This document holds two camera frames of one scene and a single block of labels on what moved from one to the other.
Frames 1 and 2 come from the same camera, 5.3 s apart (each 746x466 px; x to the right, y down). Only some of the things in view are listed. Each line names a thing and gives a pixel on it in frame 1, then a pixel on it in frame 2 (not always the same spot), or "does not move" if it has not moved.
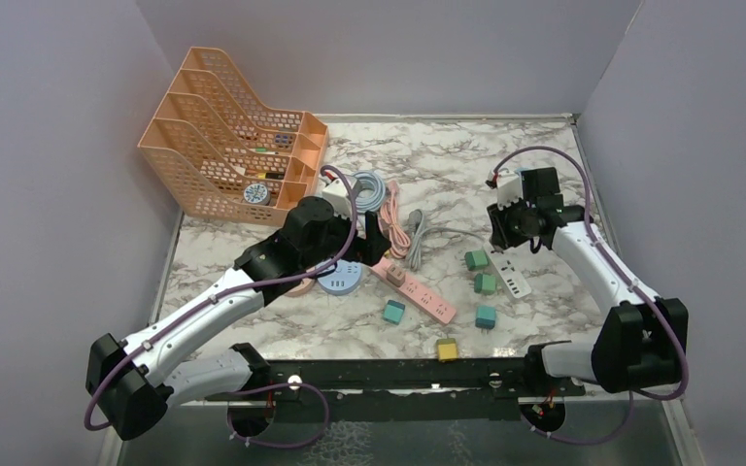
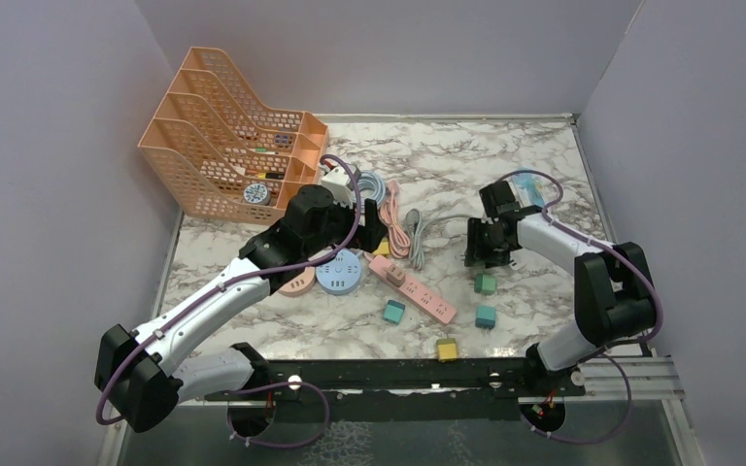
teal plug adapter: x=393 y=312 does not move
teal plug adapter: x=486 y=317 does not move
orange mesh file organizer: x=224 y=155 does not move
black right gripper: x=502 y=235 -> x=477 y=249
